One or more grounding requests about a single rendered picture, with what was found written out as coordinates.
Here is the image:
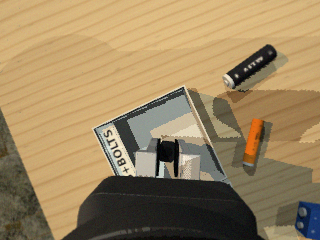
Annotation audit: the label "black aa battery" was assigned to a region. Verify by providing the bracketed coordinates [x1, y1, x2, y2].
[222, 44, 277, 89]

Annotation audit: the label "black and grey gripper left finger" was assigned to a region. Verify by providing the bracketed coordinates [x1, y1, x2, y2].
[135, 138, 161, 178]

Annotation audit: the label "dark grey hex nut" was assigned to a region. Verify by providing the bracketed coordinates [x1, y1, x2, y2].
[160, 141, 175, 163]

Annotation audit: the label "blue 9v battery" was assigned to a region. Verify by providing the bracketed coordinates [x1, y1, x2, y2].
[295, 201, 320, 240]

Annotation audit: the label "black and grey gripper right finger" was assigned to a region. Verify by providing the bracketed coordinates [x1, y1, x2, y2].
[173, 139, 201, 180]

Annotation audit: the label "orange aaa battery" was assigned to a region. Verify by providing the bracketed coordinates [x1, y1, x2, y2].
[242, 119, 264, 167]

